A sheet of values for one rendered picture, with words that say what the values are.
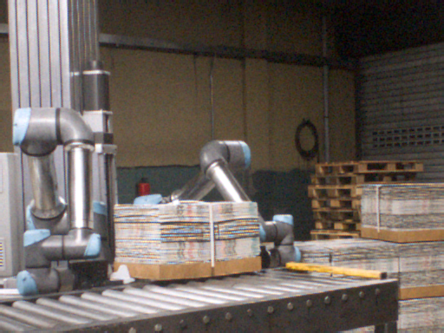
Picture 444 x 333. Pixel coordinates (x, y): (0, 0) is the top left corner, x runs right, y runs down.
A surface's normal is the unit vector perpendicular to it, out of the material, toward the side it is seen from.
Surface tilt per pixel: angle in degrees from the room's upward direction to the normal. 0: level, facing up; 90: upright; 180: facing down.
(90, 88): 90
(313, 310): 90
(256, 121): 90
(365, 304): 90
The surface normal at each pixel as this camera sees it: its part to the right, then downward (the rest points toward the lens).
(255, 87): 0.63, 0.03
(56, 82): -0.26, 0.06
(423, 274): 0.29, 0.04
